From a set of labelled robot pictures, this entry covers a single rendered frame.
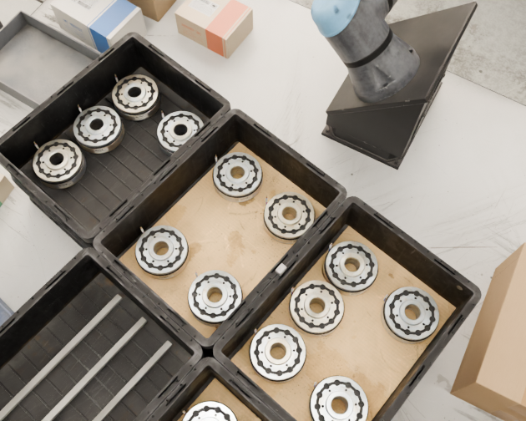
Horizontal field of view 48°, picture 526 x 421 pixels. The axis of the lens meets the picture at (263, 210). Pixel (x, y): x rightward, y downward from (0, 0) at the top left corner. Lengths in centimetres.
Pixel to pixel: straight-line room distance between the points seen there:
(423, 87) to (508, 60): 145
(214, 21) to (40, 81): 47
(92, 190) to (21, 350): 34
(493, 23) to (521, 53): 18
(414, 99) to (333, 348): 51
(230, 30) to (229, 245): 60
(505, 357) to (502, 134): 61
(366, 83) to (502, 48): 148
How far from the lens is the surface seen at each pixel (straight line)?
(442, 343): 108
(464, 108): 159
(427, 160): 148
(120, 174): 130
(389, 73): 126
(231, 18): 158
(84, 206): 128
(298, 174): 121
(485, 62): 264
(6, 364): 123
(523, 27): 281
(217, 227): 121
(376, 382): 115
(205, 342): 104
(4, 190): 148
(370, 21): 123
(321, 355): 114
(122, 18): 160
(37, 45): 172
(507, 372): 119
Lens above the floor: 195
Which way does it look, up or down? 66 degrees down
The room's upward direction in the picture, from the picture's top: straight up
